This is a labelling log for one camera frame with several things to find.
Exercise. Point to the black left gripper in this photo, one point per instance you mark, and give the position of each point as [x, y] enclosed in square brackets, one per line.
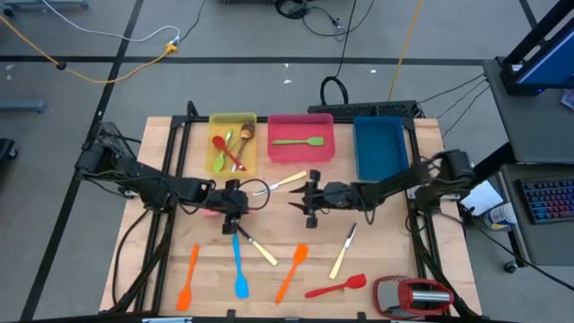
[233, 202]

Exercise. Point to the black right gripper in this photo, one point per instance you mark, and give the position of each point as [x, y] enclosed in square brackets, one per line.
[332, 196]

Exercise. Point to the green plastic spoon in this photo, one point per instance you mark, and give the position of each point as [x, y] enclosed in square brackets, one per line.
[218, 164]

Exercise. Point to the orange rounded silicone spatula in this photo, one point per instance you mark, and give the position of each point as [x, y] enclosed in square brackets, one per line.
[299, 253]

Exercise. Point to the green silicone spatula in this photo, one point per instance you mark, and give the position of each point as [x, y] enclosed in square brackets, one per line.
[314, 142]

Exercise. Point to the red plastic spoon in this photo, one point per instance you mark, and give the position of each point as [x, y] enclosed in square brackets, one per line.
[218, 142]

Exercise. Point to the blue silicone spatula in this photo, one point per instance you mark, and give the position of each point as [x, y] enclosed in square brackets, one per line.
[241, 285]

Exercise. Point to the red silicone spatula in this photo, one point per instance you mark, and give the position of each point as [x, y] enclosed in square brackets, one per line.
[356, 281]

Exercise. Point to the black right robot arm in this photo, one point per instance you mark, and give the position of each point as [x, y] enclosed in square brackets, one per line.
[394, 181]

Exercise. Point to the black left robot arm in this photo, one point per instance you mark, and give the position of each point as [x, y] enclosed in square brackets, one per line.
[152, 184]

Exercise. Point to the pink translucent plastic bin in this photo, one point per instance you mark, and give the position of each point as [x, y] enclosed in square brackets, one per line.
[300, 154]

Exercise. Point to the yellow translucent plastic bin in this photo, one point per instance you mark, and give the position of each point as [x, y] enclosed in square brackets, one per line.
[249, 157]

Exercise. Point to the blue plastic bin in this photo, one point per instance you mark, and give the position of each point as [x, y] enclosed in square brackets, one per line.
[381, 148]

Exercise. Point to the black perforated bar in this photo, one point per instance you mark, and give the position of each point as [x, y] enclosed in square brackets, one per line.
[359, 110]

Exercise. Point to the black mesh box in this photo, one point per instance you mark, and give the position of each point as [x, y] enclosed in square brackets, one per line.
[112, 132]

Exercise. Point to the red and steel box grater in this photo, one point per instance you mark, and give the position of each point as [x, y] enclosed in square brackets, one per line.
[421, 296]

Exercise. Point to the white paper sheet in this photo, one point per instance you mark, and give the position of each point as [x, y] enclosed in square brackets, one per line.
[486, 197]

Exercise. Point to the black desk leg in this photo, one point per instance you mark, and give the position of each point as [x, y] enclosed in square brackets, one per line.
[493, 162]

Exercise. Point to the white labelled bottle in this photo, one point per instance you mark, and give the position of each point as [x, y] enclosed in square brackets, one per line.
[500, 216]

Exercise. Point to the black desk caster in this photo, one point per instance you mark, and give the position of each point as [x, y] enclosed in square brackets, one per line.
[511, 267]

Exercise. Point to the grey furniture leg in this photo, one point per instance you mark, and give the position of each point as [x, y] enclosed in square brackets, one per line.
[22, 106]

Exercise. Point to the black chair caster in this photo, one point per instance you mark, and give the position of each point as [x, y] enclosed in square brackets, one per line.
[5, 150]

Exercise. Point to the small grey desk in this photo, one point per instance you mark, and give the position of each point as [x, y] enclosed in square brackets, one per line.
[538, 242]

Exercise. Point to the large grey desk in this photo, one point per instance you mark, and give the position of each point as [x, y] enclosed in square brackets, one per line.
[538, 125]

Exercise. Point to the backlit rainbow keyboard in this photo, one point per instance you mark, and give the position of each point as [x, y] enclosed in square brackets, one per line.
[549, 199]

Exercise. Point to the grey furniture base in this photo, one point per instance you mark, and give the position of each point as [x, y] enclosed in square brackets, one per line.
[45, 3]

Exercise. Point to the blue screen monitor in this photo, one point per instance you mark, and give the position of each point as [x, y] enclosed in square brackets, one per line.
[551, 63]

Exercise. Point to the black metal rig frame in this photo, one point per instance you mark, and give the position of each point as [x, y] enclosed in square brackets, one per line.
[179, 119]

